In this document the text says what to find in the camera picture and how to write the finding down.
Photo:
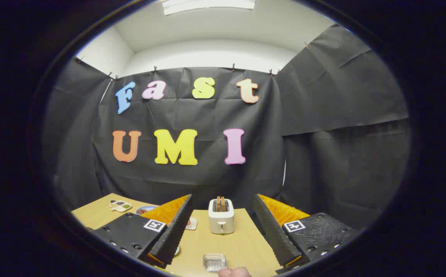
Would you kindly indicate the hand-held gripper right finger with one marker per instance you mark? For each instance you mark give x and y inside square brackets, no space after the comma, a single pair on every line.
[273,234]

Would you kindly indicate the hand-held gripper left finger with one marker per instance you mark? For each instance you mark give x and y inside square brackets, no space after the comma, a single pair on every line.
[176,231]

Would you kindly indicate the white square coaster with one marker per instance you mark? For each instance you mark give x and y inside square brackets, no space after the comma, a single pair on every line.
[193,224]

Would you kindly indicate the blue patterned plate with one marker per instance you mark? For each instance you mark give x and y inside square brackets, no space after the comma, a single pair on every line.
[145,209]

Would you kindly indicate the white toaster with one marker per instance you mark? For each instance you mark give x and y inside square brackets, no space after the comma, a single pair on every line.
[221,221]

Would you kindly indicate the white divided sauce dish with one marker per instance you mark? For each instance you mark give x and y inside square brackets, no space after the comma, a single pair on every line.
[121,206]

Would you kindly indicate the ceiling light panel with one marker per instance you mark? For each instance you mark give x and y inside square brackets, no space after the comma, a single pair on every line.
[207,4]

